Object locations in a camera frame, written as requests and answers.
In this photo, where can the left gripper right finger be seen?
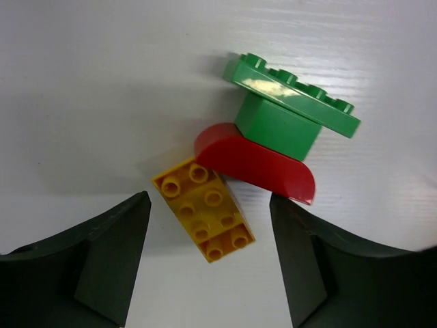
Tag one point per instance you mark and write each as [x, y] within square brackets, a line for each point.
[334, 278]

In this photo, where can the yellow lego brick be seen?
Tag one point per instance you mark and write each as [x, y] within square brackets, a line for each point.
[207, 209]

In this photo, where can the red curved lego brick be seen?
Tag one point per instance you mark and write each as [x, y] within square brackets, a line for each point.
[222, 147]

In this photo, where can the green small lego brick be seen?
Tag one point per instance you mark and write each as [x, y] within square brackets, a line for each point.
[276, 128]

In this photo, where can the green lego plate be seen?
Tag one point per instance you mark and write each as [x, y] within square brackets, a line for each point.
[285, 89]

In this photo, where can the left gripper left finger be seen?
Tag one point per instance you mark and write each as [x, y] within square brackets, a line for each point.
[81, 277]

